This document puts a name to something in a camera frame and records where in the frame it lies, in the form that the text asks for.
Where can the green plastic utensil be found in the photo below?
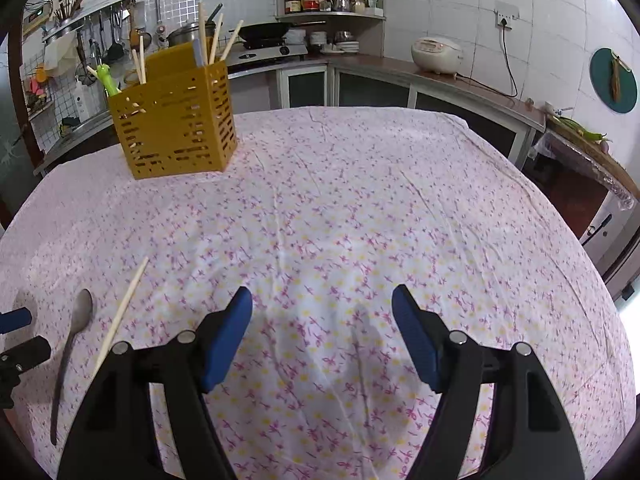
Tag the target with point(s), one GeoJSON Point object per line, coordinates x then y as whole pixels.
{"type": "Point", "coordinates": [103, 73]}

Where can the kitchen counter cabinets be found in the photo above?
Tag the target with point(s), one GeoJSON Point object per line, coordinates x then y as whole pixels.
{"type": "Point", "coordinates": [507, 123]}

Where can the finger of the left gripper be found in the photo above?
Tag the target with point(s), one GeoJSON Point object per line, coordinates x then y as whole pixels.
{"type": "Point", "coordinates": [25, 356]}
{"type": "Point", "coordinates": [14, 320]}

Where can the green round cutting board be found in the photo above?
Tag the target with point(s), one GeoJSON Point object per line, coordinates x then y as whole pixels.
{"type": "Point", "coordinates": [613, 81]}

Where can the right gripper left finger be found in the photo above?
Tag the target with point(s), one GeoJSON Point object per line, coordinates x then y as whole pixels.
{"type": "Point", "coordinates": [113, 434]}

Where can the steel cooking pot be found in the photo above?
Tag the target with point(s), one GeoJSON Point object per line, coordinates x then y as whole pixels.
{"type": "Point", "coordinates": [188, 32]}

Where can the wall utensil rack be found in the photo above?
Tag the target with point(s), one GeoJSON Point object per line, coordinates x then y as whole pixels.
{"type": "Point", "coordinates": [60, 35]}

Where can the yellow slotted utensil holder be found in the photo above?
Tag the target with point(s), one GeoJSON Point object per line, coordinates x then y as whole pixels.
{"type": "Point", "coordinates": [180, 121]}

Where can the wooden chopstick one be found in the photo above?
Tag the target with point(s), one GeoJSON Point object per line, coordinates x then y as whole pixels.
{"type": "Point", "coordinates": [141, 63]}

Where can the white rice cooker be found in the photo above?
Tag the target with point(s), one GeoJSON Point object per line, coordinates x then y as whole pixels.
{"type": "Point", "coordinates": [438, 55]}

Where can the blue-grey spoon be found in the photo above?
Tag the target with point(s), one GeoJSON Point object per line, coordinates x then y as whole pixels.
{"type": "Point", "coordinates": [199, 52]}

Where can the metal spoon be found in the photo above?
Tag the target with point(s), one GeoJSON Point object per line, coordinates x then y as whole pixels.
{"type": "Point", "coordinates": [81, 318]}

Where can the gas stove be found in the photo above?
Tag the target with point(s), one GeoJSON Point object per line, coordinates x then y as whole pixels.
{"type": "Point", "coordinates": [242, 55]}

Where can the wooden chopstick two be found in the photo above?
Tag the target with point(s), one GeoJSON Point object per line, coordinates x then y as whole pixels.
{"type": "Point", "coordinates": [122, 307]}

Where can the wooden chopstick four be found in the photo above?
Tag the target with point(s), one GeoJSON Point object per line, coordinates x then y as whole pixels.
{"type": "Point", "coordinates": [232, 40]}

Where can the corner shelf with bottles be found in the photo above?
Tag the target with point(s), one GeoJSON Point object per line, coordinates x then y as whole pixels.
{"type": "Point", "coordinates": [364, 19]}

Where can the wooden chopstick five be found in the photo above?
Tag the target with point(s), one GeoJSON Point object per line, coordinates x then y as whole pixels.
{"type": "Point", "coordinates": [202, 29]}

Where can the black wok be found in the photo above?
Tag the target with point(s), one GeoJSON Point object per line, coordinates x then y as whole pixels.
{"type": "Point", "coordinates": [264, 35]}

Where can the wooden chopstick three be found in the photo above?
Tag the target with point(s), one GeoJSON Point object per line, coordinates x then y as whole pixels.
{"type": "Point", "coordinates": [215, 40]}

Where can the floral pink tablecloth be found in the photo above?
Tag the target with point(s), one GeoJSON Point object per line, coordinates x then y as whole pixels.
{"type": "Point", "coordinates": [321, 213]}

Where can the wall power socket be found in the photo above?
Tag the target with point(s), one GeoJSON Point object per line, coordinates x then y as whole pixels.
{"type": "Point", "coordinates": [506, 14]}

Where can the wooden glass door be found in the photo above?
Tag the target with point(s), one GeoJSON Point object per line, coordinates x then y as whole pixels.
{"type": "Point", "coordinates": [20, 153]}

